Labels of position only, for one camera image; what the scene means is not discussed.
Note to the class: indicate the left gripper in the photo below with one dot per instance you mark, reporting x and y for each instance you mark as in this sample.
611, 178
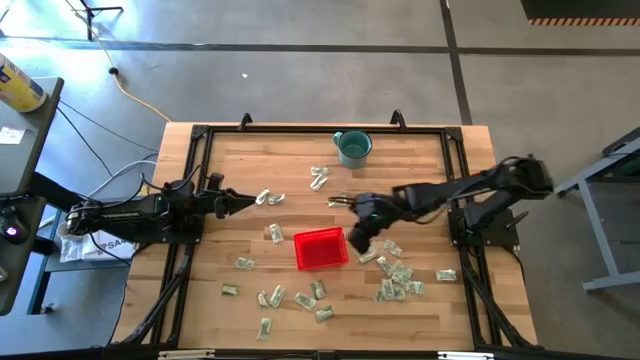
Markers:
215, 204

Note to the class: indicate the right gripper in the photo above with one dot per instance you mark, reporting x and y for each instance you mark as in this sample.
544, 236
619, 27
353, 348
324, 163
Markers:
372, 207

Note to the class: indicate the red plastic basket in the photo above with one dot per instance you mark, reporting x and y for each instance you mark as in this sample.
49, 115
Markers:
320, 250

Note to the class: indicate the green white Truvia packet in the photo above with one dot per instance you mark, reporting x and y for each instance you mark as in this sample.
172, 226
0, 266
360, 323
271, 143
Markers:
305, 300

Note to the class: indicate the green white Stevia packet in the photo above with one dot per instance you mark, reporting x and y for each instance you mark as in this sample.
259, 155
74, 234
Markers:
277, 296

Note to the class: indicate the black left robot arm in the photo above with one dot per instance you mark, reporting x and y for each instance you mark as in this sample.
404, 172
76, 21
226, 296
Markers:
125, 212

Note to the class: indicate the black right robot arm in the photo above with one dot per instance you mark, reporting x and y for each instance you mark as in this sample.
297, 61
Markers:
450, 192

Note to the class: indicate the black table clamp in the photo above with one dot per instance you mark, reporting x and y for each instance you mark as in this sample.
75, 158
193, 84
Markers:
398, 120
245, 121

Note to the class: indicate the teal enamel mug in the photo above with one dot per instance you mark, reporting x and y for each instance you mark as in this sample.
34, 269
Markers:
355, 150

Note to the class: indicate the small yellow object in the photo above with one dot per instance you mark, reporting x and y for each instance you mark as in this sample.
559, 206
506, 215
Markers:
144, 190

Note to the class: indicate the white printed bag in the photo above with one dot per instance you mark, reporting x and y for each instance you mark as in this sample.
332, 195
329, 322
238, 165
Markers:
100, 251

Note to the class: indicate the white paper cup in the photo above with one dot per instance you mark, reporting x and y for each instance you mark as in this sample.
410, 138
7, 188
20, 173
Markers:
62, 234

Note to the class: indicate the black diagonal beam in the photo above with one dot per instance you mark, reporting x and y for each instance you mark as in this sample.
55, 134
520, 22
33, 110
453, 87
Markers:
50, 190

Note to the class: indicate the blue metal stand leg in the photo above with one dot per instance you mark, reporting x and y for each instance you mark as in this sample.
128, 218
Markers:
41, 277

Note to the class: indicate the black computer mouse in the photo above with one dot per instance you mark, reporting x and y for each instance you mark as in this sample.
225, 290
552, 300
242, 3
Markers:
12, 227

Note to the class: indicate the black tripod stand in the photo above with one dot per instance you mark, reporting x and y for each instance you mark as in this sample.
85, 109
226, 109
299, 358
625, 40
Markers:
90, 22

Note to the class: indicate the dark grey desk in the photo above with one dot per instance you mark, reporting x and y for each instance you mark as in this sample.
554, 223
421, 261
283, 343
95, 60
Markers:
15, 280

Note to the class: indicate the white paper note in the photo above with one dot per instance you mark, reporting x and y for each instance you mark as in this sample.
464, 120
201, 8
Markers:
11, 135

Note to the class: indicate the yellow wipes canister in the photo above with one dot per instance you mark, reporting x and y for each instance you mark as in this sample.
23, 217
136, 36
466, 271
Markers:
17, 87

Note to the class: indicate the black hazard striped mat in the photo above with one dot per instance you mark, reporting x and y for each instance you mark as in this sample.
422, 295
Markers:
580, 10

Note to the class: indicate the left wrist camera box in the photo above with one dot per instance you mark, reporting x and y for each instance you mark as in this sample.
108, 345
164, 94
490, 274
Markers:
215, 181

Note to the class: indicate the black aluminium table frame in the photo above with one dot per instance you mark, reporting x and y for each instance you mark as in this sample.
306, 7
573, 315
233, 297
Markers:
325, 129

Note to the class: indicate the white metal bracket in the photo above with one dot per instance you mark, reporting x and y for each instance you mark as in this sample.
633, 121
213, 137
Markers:
466, 355
186, 354

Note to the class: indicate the grey-blue metal table frame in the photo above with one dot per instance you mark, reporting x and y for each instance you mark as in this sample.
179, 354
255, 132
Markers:
597, 230

